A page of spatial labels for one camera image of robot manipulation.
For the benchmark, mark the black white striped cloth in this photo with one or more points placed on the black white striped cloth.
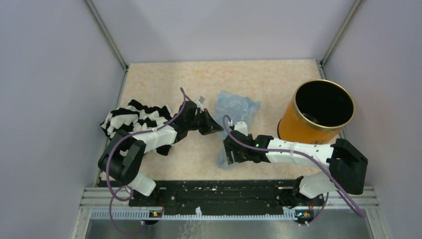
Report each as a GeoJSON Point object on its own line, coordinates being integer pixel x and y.
{"type": "Point", "coordinates": [135, 117]}

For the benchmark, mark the right aluminium corner post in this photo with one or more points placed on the right aluminium corner post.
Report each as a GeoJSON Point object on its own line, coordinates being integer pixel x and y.
{"type": "Point", "coordinates": [341, 31]}

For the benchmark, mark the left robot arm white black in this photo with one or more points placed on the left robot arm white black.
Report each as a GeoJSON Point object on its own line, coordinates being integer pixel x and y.
{"type": "Point", "coordinates": [122, 158]}

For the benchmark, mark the aluminium frame rail front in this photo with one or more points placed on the aluminium frame rail front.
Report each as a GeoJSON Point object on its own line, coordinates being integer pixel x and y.
{"type": "Point", "coordinates": [100, 197]}

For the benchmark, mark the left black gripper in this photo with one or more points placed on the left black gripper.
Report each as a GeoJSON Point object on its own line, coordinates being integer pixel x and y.
{"type": "Point", "coordinates": [210, 125]}

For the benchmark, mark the translucent blue plastic trash bag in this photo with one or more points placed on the translucent blue plastic trash bag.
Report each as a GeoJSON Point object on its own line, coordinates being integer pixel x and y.
{"type": "Point", "coordinates": [239, 108]}

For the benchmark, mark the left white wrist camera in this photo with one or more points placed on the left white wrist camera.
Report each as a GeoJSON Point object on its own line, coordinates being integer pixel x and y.
{"type": "Point", "coordinates": [200, 102]}

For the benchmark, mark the white toothed cable duct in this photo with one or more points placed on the white toothed cable duct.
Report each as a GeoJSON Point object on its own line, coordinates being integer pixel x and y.
{"type": "Point", "coordinates": [155, 214]}

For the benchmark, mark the left aluminium corner post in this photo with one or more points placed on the left aluminium corner post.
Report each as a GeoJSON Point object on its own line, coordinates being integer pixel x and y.
{"type": "Point", "coordinates": [101, 25]}

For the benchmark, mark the aluminium corner post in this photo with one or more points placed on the aluminium corner post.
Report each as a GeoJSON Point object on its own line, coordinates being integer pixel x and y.
{"type": "Point", "coordinates": [341, 31]}
{"type": "Point", "coordinates": [101, 25]}

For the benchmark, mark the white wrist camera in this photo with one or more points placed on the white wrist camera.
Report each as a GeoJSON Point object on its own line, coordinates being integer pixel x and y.
{"type": "Point", "coordinates": [200, 102]}
{"type": "Point", "coordinates": [241, 127]}

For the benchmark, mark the orange gold-rimmed trash bin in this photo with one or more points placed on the orange gold-rimmed trash bin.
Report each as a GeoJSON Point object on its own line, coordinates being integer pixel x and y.
{"type": "Point", "coordinates": [318, 111]}

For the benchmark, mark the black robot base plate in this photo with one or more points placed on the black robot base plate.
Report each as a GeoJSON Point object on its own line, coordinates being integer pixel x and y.
{"type": "Point", "coordinates": [226, 197]}

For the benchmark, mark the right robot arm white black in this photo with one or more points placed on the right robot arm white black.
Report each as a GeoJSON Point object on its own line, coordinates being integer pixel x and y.
{"type": "Point", "coordinates": [342, 166]}

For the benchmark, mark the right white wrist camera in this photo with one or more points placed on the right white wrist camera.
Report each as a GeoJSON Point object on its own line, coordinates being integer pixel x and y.
{"type": "Point", "coordinates": [241, 127]}

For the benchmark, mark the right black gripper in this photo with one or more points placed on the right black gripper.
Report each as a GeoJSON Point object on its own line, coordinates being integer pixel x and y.
{"type": "Point", "coordinates": [238, 158]}

